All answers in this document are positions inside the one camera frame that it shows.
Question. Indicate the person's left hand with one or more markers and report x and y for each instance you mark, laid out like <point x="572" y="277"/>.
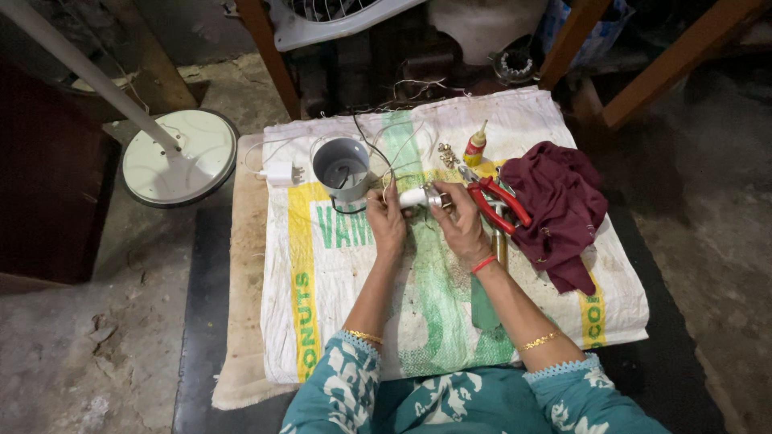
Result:
<point x="386" y="224"/>

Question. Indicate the person's right hand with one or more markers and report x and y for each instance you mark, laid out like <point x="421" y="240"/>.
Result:
<point x="464" y="224"/>

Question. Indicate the person's left fingers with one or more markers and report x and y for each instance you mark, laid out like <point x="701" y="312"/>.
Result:
<point x="386" y="196"/>

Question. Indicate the grey plastic cup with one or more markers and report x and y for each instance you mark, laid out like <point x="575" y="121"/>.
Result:
<point x="341" y="168"/>

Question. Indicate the small brass fittings pile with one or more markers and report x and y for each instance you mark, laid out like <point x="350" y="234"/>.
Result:
<point x="447" y="154"/>

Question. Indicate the yellow glue bottle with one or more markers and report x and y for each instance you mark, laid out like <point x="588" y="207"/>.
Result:
<point x="476" y="144"/>

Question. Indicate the white woven sack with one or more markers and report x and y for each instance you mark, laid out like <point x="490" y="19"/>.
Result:
<point x="338" y="289"/>

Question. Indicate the white plug adapter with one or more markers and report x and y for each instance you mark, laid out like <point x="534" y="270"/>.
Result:
<point x="278" y="173"/>

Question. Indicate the gold bangle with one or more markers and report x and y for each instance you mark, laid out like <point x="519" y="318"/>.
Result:
<point x="538" y="341"/>
<point x="364" y="336"/>

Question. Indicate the maroon cloth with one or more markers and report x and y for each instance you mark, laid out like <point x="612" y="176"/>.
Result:
<point x="555" y="211"/>

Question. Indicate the beige cloth mat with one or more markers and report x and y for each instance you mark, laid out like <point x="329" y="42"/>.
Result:
<point x="244" y="289"/>

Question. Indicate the wooden table leg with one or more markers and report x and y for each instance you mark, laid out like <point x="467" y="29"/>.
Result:
<point x="268" y="57"/>
<point x="669" y="63"/>

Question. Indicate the metal gear part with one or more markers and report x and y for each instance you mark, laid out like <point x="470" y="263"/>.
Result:
<point x="514" y="65"/>

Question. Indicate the white fan guard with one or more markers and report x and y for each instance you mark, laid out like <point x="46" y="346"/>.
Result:
<point x="329" y="18"/>

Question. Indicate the person's teal patterned clothing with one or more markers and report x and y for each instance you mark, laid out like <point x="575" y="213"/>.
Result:
<point x="458" y="395"/>

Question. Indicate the black floor mat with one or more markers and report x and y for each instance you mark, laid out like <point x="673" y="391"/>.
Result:
<point x="205" y="325"/>

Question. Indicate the white pedestal fan stand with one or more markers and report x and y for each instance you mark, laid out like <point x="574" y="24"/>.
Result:
<point x="151" y="126"/>

